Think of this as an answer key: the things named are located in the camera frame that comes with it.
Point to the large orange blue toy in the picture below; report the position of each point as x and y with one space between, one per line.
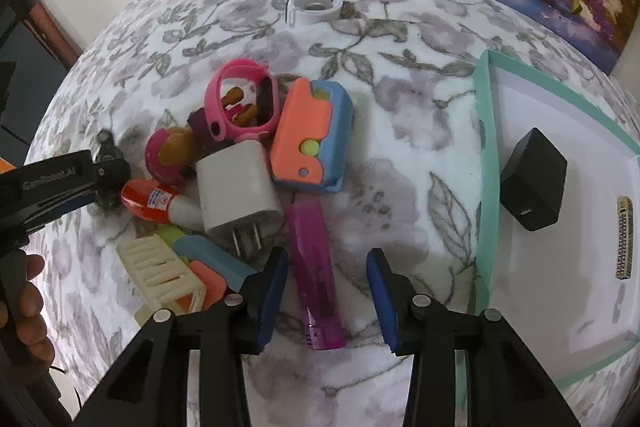
310 137

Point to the black wall charger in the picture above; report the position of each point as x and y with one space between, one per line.
532 179

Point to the dark wooden door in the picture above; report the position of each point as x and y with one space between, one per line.
25 72

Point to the person's left hand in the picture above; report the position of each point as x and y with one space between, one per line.
32 312

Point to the small blue orange toy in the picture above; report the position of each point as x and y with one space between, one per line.
212 259

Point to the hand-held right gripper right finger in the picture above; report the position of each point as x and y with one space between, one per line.
382 302

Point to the teal-rimmed white tray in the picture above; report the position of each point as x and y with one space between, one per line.
560 257

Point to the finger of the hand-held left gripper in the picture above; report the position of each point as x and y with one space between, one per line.
75 179

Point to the pink-haired doll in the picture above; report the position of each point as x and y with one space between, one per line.
167 157

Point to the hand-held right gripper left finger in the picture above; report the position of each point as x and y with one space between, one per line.
272 302

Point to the white wall charger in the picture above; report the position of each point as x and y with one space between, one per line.
235 192

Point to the pink smartwatch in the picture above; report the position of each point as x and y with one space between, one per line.
235 107

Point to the floral blanket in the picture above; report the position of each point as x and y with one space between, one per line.
400 57

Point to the cream plastic rack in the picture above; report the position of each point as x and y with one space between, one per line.
160 274

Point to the white smartwatch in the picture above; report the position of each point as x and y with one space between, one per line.
312 6

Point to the purple lighter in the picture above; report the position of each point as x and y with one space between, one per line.
315 272

